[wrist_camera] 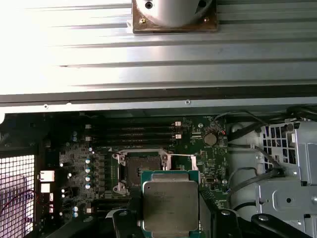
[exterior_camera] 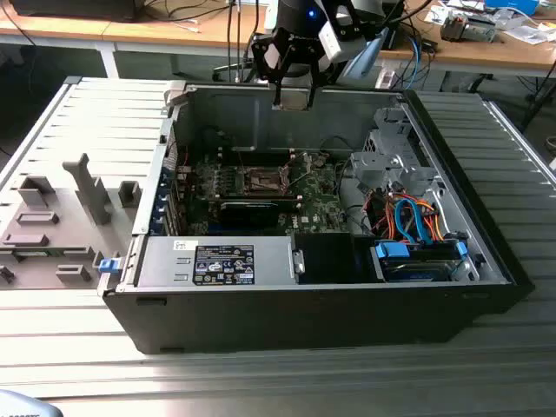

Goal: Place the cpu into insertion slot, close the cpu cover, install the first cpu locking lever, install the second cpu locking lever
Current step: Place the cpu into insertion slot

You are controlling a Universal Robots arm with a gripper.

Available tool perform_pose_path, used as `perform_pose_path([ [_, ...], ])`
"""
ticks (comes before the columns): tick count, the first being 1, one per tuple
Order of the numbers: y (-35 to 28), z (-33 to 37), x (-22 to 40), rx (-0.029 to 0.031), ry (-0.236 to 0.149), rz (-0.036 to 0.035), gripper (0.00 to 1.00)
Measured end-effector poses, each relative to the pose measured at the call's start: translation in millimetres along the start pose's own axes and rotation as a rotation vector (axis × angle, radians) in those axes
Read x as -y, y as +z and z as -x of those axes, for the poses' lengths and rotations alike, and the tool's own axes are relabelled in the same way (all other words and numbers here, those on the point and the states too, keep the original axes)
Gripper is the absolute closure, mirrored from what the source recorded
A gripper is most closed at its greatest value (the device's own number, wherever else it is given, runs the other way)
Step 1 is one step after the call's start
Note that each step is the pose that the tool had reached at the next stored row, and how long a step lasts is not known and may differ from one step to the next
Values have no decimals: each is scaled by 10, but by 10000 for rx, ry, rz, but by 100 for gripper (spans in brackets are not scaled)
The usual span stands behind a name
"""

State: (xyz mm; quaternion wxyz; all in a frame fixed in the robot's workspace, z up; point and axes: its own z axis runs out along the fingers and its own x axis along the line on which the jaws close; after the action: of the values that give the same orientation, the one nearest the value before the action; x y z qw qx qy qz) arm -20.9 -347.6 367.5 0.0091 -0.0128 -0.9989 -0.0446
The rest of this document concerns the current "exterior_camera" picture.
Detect CPU socket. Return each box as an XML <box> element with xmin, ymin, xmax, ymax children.
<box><xmin>240</xmin><ymin>163</ymin><xmax>293</xmax><ymax>197</ymax></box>

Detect white papers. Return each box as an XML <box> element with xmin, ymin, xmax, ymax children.
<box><xmin>503</xmin><ymin>23</ymin><xmax>556</xmax><ymax>45</ymax></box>

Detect silver power supply unit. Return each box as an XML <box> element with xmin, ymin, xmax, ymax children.
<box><xmin>133</xmin><ymin>236</ymin><xmax>301</xmax><ymax>290</ymax></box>

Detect black flat device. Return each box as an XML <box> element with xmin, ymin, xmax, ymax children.
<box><xmin>8</xmin><ymin>0</ymin><xmax>139</xmax><ymax>23</ymax></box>

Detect hard disk drive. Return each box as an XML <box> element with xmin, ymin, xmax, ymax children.
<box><xmin>381</xmin><ymin>259</ymin><xmax>455</xmax><ymax>282</ymax></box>

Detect red yellow power wires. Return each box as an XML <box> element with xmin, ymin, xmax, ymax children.
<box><xmin>363</xmin><ymin>189</ymin><xmax>395</xmax><ymax>241</ymax></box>

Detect silver CPU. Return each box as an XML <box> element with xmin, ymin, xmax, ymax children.
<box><xmin>271</xmin><ymin>83</ymin><xmax>314</xmax><ymax>112</ymax></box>

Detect green motherboard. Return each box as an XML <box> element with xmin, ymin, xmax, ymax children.
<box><xmin>175</xmin><ymin>149</ymin><xmax>352</xmax><ymax>238</ymax></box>

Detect blue wire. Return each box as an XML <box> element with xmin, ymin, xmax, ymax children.
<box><xmin>392</xmin><ymin>196</ymin><xmax>427</xmax><ymax>248</ymax></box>

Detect grey parts rack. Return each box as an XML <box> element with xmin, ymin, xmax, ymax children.
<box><xmin>0</xmin><ymin>151</ymin><xmax>143</xmax><ymax>291</ymax></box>

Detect blue disk carrier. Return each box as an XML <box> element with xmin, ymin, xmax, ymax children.
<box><xmin>373</xmin><ymin>240</ymin><xmax>470</xmax><ymax>283</ymax></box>

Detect black PC case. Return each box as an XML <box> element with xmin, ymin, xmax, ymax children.
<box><xmin>97</xmin><ymin>81</ymin><xmax>536</xmax><ymax>355</ymax></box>

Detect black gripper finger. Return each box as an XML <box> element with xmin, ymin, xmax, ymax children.
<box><xmin>251</xmin><ymin>30</ymin><xmax>286</xmax><ymax>109</ymax></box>
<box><xmin>302</xmin><ymin>42</ymin><xmax>326</xmax><ymax>109</ymax></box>

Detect silver metal drive cage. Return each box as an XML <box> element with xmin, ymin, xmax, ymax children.
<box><xmin>349</xmin><ymin>106</ymin><xmax>440</xmax><ymax>199</ymax></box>

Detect blue box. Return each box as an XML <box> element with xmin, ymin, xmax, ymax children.
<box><xmin>484</xmin><ymin>0</ymin><xmax>540</xmax><ymax>15</ymax></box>

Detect black box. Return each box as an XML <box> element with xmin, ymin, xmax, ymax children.
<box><xmin>381</xmin><ymin>1</ymin><xmax>408</xmax><ymax>51</ymax></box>

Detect black graphics card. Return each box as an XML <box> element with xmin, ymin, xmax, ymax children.
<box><xmin>215</xmin><ymin>198</ymin><xmax>282</xmax><ymax>230</ymax></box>

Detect wooden desk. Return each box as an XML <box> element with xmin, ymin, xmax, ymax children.
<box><xmin>377</xmin><ymin>0</ymin><xmax>556</xmax><ymax>90</ymax></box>
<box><xmin>0</xmin><ymin>0</ymin><xmax>273</xmax><ymax>79</ymax></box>

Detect silver optical drive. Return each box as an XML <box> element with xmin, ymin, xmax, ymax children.
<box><xmin>464</xmin><ymin>16</ymin><xmax>500</xmax><ymax>43</ymax></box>

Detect orange wire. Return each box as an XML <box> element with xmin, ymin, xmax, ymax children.
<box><xmin>414</xmin><ymin>197</ymin><xmax>447</xmax><ymax>242</ymax></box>

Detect copper CPU cooler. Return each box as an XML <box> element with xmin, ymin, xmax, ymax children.
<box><xmin>440</xmin><ymin>11</ymin><xmax>469</xmax><ymax>43</ymax></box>

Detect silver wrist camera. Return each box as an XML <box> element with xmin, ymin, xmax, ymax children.
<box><xmin>318</xmin><ymin>6</ymin><xmax>367</xmax><ymax>63</ymax></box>

